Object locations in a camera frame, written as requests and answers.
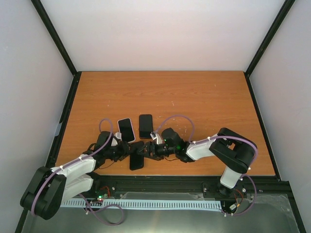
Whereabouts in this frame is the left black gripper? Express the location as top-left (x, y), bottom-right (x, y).
top-left (105, 141), bottom-right (137, 162)

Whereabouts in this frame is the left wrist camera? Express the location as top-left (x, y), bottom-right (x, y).
top-left (111, 132), bottom-right (122, 146)

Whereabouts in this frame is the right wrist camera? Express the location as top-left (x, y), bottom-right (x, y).
top-left (150, 132), bottom-right (163, 145)

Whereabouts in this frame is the small green circuit board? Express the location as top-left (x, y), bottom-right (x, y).
top-left (97, 193), bottom-right (110, 201)

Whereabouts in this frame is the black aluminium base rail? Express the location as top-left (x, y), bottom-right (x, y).
top-left (83, 175), bottom-right (293, 200)

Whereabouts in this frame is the right black frame post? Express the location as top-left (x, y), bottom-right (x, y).
top-left (244, 0), bottom-right (296, 77)

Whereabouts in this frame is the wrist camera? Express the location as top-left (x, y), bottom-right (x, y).
top-left (111, 132), bottom-right (122, 146)
top-left (150, 132), bottom-right (163, 145)

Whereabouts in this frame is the black frame post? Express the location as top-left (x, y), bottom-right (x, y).
top-left (244, 0), bottom-right (296, 77)
top-left (30, 0), bottom-right (82, 78)

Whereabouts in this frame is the black phone case top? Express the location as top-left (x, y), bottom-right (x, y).
top-left (138, 114), bottom-right (154, 140)

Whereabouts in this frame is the black phone case front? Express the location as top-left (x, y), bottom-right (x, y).
top-left (129, 141), bottom-right (145, 171)

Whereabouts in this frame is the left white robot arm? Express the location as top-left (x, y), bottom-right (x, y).
top-left (20, 131), bottom-right (131, 220)

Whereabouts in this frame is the left black frame post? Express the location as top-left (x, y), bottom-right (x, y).
top-left (30, 0), bottom-right (82, 78)

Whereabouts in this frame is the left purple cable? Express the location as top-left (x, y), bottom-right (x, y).
top-left (30, 118), bottom-right (125, 225)

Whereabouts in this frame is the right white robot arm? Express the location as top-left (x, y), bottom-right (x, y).
top-left (139, 128), bottom-right (258, 189)

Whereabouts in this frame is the light blue cable duct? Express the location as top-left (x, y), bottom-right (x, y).
top-left (59, 198), bottom-right (223, 211)

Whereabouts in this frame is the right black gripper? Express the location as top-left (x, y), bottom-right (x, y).
top-left (137, 141), bottom-right (177, 161)

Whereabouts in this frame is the white phone case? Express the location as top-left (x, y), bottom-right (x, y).
top-left (117, 117), bottom-right (136, 143)

